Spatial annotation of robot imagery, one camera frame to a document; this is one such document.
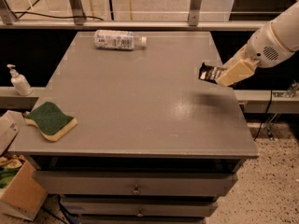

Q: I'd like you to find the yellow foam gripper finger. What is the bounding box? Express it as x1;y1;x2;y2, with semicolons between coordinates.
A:
216;58;259;87
223;45;247;69

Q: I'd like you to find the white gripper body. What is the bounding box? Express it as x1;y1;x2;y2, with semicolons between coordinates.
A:
246;21;295;68

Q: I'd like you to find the black rxbar chocolate wrapper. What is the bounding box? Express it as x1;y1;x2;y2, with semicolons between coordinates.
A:
198;63;225;83

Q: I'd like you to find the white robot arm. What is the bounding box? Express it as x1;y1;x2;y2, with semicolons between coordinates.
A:
216;2;299;86

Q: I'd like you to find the clear plastic water bottle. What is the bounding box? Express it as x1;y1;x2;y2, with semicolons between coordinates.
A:
94;30;147;50

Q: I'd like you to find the white pump dispenser bottle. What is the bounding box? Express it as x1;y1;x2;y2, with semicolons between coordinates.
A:
7;64;33;96

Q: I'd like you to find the grey drawer cabinet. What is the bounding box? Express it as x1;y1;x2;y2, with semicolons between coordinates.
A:
10;32;258;224

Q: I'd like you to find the top drawer knob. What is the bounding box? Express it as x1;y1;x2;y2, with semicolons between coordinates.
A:
132;186;141;195

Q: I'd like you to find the drawer knob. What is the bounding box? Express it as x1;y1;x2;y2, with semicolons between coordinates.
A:
132;186;141;195
136;210;144;217

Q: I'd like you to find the green and yellow sponge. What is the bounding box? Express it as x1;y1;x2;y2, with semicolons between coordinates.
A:
24;102;78;142

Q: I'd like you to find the open cardboard box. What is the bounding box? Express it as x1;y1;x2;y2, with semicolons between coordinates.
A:
0;110;47;221

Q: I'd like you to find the metal railing frame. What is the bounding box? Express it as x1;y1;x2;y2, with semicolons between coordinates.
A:
0;0;299;32

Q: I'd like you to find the black cable on floor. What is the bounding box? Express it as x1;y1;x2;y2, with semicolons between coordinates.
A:
12;10;105;21

